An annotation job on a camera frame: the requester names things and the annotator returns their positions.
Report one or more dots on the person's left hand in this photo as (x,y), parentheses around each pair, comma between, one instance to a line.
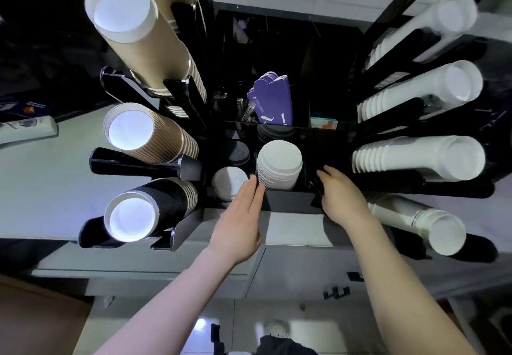
(236,230)

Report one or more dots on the person's right hand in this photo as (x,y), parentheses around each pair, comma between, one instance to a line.
(344,202)

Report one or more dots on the person's left fingers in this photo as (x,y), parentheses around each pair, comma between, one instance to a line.
(248,196)

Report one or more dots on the person's right fingers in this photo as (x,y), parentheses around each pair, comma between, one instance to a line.
(328,174)

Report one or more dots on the person's right forearm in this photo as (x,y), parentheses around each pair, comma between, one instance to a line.
(400,294)

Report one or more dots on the person's left forearm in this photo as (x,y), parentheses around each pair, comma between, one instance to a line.
(172,306)

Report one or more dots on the short stack of white lids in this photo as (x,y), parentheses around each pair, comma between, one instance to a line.
(228,182)

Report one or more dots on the tall stack of white lids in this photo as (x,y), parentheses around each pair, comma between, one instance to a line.
(279,164)

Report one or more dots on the stack of black lids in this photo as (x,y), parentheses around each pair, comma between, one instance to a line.
(276,131)
(239,153)

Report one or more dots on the teal and white box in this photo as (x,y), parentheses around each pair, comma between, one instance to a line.
(323,123)

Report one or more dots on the bundle of wrapped stirrers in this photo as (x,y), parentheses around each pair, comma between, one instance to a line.
(244,111)

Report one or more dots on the white lower cabinet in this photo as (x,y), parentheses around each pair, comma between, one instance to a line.
(296,270)

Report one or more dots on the stack of black ripple cups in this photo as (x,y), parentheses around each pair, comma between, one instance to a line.
(160,206)

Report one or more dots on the bundle of purple cup sleeves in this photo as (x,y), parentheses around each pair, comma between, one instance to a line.
(272,100)

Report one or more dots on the stack of white paper cups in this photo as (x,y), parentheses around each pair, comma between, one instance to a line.
(436,22)
(420,156)
(428,88)
(424,222)

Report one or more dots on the stack of brown ripple cups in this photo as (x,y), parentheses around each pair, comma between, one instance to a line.
(160,136)

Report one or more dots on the black acrylic cup organizer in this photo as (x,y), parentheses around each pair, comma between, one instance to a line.
(280,62)

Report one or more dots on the person's dark clothing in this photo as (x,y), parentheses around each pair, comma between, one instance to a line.
(282,346)

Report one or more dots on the brown cardboard box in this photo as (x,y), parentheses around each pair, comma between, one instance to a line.
(38,318)

